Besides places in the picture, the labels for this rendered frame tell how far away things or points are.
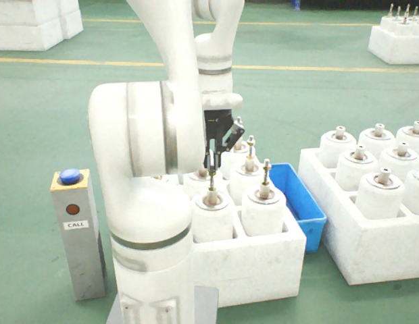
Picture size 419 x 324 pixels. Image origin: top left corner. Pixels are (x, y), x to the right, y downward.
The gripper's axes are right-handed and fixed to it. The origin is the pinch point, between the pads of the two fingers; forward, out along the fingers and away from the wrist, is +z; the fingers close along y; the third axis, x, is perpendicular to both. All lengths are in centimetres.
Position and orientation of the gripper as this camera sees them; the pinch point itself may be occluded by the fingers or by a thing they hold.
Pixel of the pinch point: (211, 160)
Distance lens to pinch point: 80.7
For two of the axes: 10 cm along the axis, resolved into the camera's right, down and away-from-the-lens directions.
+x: 1.1, 4.8, -8.7
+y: -9.9, 0.5, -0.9
